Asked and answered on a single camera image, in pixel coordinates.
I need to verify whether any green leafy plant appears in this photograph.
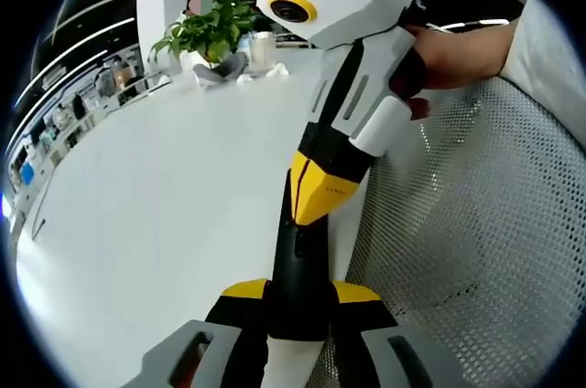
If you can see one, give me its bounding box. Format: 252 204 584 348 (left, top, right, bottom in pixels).
148 0 260 64

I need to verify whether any white square pillar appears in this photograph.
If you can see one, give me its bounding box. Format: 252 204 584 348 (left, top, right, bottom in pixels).
136 0 214 76

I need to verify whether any person's right hand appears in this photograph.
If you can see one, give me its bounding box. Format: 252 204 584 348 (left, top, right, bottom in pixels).
406 24 461 121

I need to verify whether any clear plastic bottle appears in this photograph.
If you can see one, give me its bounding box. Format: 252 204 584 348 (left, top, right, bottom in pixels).
249 31 279 74

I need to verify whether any dark grey cloth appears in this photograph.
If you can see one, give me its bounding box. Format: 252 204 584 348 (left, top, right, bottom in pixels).
191 51 248 83

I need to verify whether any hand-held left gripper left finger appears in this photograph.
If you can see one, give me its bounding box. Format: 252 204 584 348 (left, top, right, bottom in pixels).
121 277 270 388

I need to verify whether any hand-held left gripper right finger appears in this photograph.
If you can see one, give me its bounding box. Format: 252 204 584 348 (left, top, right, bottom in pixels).
328 280 466 388

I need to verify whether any grey mesh chair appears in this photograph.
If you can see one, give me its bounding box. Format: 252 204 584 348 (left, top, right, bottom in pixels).
315 74 586 388

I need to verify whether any white plant pot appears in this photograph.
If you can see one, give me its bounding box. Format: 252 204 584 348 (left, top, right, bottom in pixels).
179 48 216 72

